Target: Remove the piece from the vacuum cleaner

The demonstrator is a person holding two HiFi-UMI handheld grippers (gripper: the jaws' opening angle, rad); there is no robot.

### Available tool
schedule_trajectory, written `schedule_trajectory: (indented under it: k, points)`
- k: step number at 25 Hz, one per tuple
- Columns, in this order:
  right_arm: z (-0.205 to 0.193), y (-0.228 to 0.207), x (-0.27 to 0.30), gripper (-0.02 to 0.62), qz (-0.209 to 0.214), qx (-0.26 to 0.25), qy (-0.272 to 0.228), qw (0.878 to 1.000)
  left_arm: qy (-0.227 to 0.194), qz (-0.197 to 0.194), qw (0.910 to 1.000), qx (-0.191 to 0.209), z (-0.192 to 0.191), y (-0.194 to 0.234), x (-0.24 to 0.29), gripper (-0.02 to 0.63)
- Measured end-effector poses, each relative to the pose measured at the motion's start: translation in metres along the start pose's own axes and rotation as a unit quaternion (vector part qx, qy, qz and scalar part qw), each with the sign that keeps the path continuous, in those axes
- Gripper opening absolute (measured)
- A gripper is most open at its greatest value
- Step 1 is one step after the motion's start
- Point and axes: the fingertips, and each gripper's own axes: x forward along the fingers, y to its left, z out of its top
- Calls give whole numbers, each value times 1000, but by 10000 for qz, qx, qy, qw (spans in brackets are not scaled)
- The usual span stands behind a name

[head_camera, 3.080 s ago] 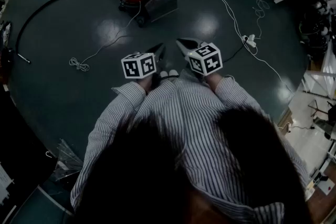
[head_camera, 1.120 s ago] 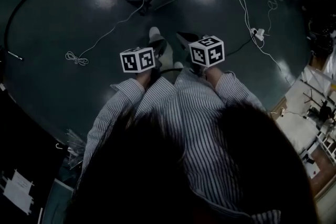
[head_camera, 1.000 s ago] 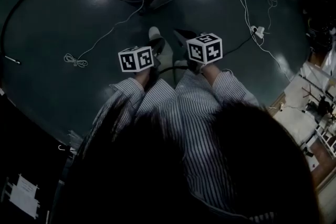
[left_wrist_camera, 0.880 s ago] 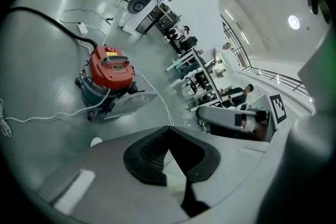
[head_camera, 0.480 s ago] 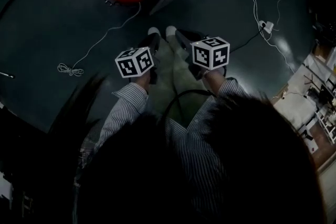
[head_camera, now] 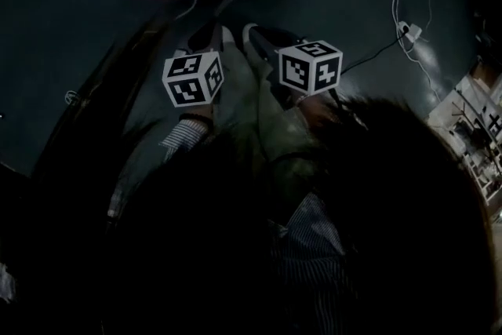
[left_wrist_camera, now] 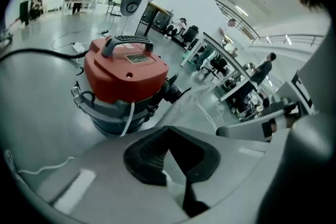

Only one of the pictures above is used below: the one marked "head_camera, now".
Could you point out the cluttered white shelf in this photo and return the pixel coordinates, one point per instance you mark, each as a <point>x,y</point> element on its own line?
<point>474,129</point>

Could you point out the person's light trousers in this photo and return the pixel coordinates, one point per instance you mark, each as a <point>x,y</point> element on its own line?
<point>259,106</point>

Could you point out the white power strip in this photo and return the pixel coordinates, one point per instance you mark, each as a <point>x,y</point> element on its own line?
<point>409,31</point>

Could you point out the person's left forearm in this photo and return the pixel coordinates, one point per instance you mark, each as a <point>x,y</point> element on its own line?
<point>186,135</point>

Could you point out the person's shoe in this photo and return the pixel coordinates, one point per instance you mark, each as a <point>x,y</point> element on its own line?
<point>225,36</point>
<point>255,41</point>

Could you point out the person's right shoe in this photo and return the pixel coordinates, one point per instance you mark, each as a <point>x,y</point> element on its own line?
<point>255,41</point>

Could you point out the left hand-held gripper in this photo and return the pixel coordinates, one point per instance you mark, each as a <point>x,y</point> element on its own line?
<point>193,77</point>

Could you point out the black wrist band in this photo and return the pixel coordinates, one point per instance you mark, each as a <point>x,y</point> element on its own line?
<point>196,117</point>

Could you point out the person's right forearm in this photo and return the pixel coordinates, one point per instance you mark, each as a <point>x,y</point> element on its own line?
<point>313,110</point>

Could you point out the person's left shoe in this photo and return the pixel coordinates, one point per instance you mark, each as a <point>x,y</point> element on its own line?
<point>225,36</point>

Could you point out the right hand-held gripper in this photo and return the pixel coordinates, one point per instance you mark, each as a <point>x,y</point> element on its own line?
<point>310,68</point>

